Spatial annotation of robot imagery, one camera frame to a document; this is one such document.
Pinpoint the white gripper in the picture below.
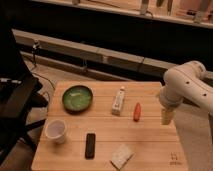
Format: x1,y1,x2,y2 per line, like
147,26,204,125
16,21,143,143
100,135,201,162
159,87,181,125

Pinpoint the green bowl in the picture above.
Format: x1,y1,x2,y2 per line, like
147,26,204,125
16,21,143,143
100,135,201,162
62,85,93,112

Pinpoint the black floor cable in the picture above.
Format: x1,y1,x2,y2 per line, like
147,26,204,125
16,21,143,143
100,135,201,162
22,40,56,103

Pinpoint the white paper cup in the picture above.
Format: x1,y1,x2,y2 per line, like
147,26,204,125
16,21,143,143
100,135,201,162
45,120,67,144

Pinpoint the orange toy carrot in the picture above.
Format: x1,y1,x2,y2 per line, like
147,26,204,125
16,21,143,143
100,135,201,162
133,103,141,121

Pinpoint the black office chair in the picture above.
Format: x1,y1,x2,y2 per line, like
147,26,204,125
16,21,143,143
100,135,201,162
0,20,48,165

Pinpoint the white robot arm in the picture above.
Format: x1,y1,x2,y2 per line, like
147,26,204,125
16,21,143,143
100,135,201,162
158,61,213,125

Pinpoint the black eraser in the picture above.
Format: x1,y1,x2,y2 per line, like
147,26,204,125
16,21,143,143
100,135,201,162
85,133,96,159

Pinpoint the white glue tube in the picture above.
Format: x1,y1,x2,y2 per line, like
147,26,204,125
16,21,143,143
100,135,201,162
111,86,125,115

